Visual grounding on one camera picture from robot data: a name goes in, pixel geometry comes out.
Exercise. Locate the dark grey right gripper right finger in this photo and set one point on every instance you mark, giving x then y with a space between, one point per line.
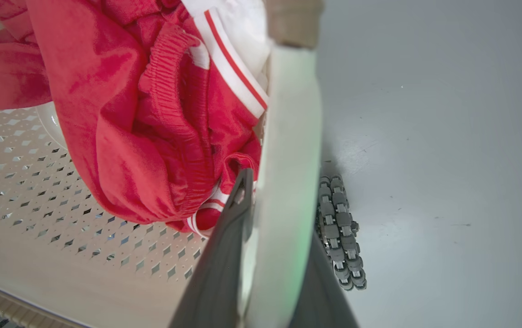
320 296

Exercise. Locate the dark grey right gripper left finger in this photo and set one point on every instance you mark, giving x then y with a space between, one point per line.
219 269

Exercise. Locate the white perforated laundry basket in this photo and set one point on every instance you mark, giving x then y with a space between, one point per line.
60 218

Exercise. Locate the grey roller robot wheel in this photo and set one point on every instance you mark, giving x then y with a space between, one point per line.
340 230

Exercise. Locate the red velvet garment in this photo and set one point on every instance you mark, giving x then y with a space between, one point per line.
124 114

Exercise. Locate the white garment with red stripe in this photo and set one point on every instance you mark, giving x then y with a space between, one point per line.
238 50

